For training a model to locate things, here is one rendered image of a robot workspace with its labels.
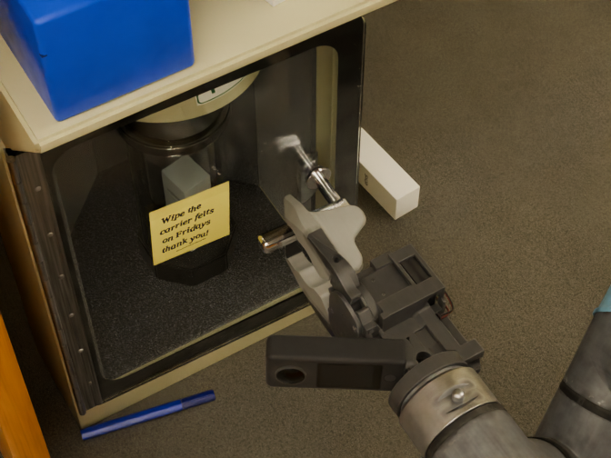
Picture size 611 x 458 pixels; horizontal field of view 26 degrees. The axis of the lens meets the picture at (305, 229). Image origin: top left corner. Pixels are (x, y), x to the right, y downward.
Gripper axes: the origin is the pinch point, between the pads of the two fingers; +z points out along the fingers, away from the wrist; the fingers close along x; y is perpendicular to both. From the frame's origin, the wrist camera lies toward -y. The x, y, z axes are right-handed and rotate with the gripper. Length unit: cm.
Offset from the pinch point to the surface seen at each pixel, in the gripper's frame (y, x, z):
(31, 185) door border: -19.9, 14.7, 4.4
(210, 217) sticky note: -5.4, 1.0, 4.1
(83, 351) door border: -19.2, -10.4, 4.4
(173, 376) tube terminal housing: -10.6, -24.5, 5.6
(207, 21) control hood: -6.9, 31.0, -1.8
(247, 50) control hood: -5.9, 31.0, -5.6
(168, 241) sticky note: -9.5, 0.3, 4.2
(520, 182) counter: 36.3, -26.0, 8.8
